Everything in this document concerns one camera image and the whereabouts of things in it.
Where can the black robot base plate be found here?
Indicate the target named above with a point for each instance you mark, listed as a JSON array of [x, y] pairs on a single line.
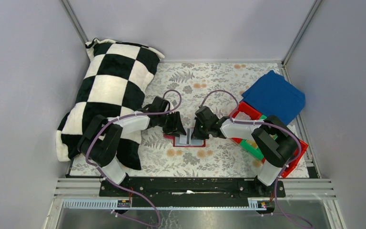
[[191, 192]]

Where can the black white checkered pillow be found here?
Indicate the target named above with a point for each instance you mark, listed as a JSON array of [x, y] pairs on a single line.
[[114, 85]]

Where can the folded blue cloth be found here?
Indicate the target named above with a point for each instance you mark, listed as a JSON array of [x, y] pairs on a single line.
[[271, 94]]

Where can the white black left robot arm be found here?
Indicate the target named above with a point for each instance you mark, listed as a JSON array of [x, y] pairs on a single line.
[[100, 141]]

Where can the floral patterned table mat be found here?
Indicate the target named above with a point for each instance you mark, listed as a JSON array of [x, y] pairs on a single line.
[[216, 85]]

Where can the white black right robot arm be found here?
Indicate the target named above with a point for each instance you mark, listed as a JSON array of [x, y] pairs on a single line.
[[275, 141]]

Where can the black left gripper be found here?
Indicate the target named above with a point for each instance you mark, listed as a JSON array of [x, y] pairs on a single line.
[[173, 122]]

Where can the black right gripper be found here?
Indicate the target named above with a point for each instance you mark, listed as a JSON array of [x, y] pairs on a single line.
[[202, 127]]

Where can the red leather card holder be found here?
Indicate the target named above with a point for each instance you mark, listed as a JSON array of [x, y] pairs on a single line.
[[186, 141]]

